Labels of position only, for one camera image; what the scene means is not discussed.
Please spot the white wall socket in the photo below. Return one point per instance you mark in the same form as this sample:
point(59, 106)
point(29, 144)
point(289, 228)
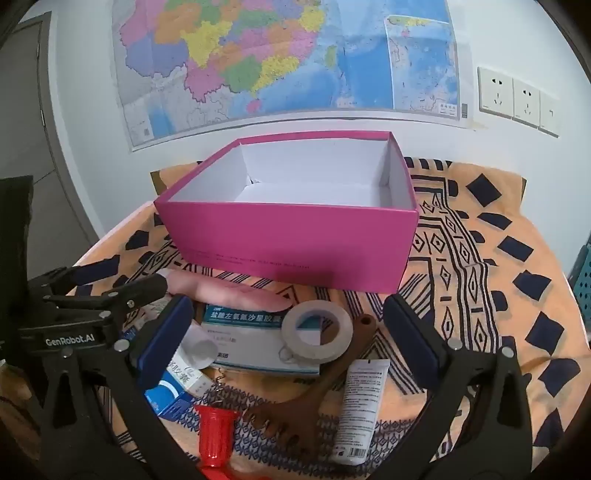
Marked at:
point(526, 104)
point(496, 92)

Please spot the grey door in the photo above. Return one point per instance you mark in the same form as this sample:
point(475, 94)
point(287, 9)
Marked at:
point(27, 115)

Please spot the white tube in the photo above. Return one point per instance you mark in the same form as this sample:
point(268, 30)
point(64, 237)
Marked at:
point(360, 410)

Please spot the pink cardboard box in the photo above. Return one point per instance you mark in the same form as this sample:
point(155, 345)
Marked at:
point(286, 240)

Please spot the white wall switch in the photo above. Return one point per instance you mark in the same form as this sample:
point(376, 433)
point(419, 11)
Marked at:
point(550, 115)

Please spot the wooden back scratcher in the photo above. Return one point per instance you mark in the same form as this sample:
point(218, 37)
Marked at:
point(323, 387)

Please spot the pink tube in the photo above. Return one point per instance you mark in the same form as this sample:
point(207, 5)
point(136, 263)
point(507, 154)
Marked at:
point(231, 290)

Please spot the small blue medicine box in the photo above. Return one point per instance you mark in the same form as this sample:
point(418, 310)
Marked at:
point(171, 397)

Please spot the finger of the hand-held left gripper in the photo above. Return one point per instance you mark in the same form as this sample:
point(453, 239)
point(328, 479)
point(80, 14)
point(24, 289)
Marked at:
point(138, 290)
point(94, 273)

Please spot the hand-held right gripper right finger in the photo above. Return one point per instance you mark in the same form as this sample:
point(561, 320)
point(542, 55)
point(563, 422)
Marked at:
point(411, 344)

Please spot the colourful wall map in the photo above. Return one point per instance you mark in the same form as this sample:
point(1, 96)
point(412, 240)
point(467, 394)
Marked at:
point(277, 55)

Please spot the orange patterned cloth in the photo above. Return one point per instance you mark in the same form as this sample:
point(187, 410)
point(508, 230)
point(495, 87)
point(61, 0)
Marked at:
point(485, 300)

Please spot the red corkscrew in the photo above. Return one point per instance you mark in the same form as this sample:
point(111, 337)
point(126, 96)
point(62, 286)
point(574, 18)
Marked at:
point(214, 434)

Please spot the white tape roll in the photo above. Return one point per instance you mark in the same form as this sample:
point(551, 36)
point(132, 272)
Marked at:
point(304, 354)

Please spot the blue plastic crate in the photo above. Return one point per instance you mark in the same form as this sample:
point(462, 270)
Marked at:
point(585, 277)

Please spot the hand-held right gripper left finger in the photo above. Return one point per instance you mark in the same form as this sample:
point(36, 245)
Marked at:
point(166, 344)

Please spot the white teal medicine box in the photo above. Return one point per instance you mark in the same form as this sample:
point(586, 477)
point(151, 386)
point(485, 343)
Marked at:
point(244, 323)

